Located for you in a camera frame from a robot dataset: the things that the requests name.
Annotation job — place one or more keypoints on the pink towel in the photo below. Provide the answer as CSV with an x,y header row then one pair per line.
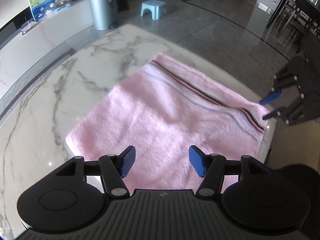
x,y
162,110

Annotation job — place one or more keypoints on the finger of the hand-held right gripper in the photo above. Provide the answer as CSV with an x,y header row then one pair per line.
x,y
277,112
271,98

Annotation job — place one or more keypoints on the grey metal trash bin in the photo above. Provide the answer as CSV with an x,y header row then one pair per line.
x,y
102,7

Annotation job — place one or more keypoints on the lotus pond painting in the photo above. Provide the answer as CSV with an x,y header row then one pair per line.
x,y
42,2

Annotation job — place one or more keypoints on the black dining chair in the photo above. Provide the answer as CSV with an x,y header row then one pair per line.
x,y
306,12

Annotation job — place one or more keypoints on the light blue plastic stool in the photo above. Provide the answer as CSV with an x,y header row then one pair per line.
x,y
152,8

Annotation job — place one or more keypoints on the clear acrylic stand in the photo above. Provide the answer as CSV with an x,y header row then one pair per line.
x,y
28,27

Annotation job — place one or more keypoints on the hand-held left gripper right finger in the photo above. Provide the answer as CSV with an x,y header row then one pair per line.
x,y
197,161

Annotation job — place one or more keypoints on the black dining table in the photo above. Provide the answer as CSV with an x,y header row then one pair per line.
x,y
280,5

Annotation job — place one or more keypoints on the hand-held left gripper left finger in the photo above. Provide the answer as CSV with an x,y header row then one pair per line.
x,y
127,162

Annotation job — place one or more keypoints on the small photo frame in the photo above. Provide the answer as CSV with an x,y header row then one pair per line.
x,y
62,2

